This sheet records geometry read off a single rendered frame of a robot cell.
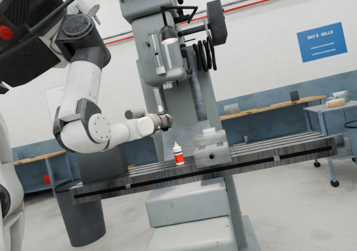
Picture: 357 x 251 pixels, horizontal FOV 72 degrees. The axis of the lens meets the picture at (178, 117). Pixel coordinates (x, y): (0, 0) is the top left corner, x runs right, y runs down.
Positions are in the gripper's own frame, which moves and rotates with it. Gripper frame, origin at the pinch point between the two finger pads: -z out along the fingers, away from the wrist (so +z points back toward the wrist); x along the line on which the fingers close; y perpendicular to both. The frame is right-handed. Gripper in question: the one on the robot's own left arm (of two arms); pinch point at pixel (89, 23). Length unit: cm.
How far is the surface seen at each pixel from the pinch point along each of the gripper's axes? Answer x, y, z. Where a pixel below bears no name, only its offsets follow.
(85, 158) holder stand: -6, -70, -38
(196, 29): 56, 4, -28
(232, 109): 30, 206, -308
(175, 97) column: 31, -18, -57
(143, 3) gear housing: 44, -25, 6
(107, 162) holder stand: 3, -70, -44
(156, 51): 44, -41, -10
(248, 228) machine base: 53, -71, -153
